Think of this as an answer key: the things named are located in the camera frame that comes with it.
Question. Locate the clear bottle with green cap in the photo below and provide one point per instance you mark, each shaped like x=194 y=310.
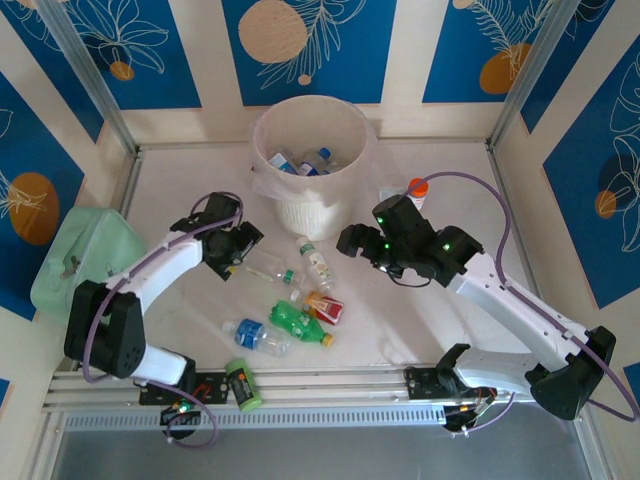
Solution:
x=267 y=265

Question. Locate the white label tea bottle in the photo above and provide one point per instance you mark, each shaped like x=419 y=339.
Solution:
x=317 y=262

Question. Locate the blue label water bottle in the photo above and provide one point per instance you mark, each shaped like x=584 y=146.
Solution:
x=312 y=165
x=250 y=332

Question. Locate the red label drink bottle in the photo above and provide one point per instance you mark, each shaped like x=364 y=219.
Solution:
x=327 y=307

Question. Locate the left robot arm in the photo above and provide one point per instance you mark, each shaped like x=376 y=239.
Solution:
x=115 y=330

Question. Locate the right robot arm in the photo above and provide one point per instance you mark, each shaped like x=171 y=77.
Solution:
x=520 y=310

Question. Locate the white ribbed waste bin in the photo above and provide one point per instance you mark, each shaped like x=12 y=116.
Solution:
x=305 y=220

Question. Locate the translucent plastic bin liner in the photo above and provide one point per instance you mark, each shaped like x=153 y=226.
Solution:
x=280 y=182

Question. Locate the orange capped pill bottle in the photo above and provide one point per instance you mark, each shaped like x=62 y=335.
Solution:
x=421 y=197

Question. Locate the small clear plastic packet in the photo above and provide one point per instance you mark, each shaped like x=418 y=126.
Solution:
x=387 y=192

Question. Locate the green plastic soda bottle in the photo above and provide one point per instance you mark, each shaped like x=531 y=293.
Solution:
x=295 y=320

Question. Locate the green cylinder with black label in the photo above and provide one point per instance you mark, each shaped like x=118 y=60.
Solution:
x=244 y=385

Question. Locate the green plastic container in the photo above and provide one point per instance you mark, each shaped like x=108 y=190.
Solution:
x=95 y=235

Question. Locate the small controller circuit board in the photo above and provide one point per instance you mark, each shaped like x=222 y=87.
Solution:
x=462 y=417
x=180 y=409

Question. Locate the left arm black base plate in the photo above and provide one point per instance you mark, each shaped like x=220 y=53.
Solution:
x=215 y=387

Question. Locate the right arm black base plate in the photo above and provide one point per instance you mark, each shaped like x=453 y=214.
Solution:
x=422 y=382

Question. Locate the aluminium front frame rail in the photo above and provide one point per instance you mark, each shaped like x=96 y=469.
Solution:
x=325 y=387

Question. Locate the aluminium corner post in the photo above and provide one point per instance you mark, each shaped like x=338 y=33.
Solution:
x=85 y=65
x=530 y=75

